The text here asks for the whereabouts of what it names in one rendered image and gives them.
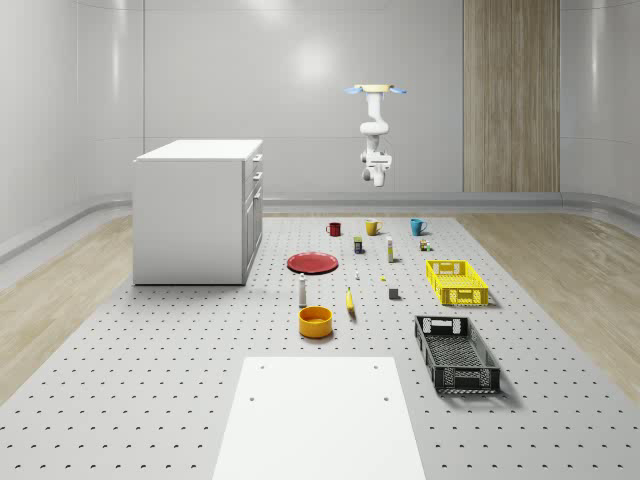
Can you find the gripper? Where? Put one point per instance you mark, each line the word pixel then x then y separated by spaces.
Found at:
pixel 380 159

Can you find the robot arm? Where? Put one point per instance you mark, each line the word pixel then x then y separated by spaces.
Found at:
pixel 373 127

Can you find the yellow mug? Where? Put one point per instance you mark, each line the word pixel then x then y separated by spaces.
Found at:
pixel 371 228

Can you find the drone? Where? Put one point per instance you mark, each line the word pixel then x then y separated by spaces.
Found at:
pixel 375 89

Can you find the blue mug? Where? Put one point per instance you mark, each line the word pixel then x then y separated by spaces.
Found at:
pixel 417 227

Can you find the red mug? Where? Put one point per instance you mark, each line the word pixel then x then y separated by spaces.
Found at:
pixel 334 230

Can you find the flat-sided can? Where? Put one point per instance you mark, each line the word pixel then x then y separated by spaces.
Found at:
pixel 358 246

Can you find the white and yellow box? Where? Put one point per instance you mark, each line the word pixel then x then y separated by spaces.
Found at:
pixel 390 250

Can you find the puzzle cube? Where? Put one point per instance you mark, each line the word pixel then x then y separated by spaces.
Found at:
pixel 425 245

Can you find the red plate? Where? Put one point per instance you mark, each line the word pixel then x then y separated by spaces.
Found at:
pixel 313 263

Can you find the grey cube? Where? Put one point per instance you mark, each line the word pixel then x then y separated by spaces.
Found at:
pixel 394 294

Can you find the banana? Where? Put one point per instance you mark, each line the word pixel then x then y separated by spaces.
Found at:
pixel 350 302

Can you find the small white bottle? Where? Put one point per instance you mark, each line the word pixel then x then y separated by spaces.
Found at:
pixel 302 292

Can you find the yellow basket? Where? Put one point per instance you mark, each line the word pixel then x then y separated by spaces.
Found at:
pixel 460 296

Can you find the yellow bowl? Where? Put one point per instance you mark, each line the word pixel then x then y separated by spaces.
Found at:
pixel 315 327

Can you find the white cabinet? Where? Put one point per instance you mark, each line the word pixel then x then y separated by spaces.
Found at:
pixel 190 220

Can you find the dark grey basket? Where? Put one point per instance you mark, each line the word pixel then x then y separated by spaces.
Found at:
pixel 462 382

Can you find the white board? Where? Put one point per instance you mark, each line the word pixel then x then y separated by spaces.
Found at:
pixel 320 425

